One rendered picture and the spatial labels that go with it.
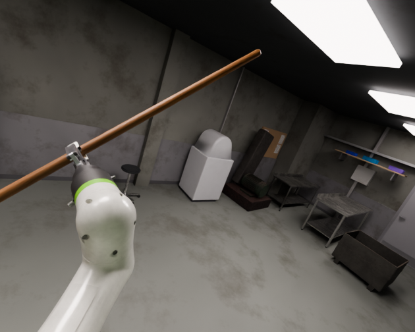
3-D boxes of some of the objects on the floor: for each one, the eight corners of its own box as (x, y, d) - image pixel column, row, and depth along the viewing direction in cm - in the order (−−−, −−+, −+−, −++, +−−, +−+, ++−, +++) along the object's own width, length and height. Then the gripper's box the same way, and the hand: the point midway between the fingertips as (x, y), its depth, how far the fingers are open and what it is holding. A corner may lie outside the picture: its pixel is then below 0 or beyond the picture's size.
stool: (136, 190, 455) (143, 163, 437) (144, 205, 411) (152, 176, 393) (107, 189, 421) (113, 159, 403) (112, 206, 377) (120, 174, 359)
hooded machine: (203, 188, 584) (224, 131, 538) (219, 202, 533) (243, 141, 487) (177, 187, 533) (197, 124, 487) (191, 203, 482) (215, 134, 436)
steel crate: (379, 298, 386) (400, 270, 367) (327, 258, 457) (343, 232, 438) (390, 286, 439) (410, 260, 420) (342, 251, 510) (358, 228, 490)
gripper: (54, 169, 47) (46, 134, 64) (97, 212, 57) (80, 172, 74) (86, 151, 50) (71, 122, 66) (122, 195, 60) (101, 161, 76)
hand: (78, 153), depth 68 cm, fingers closed on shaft, 3 cm apart
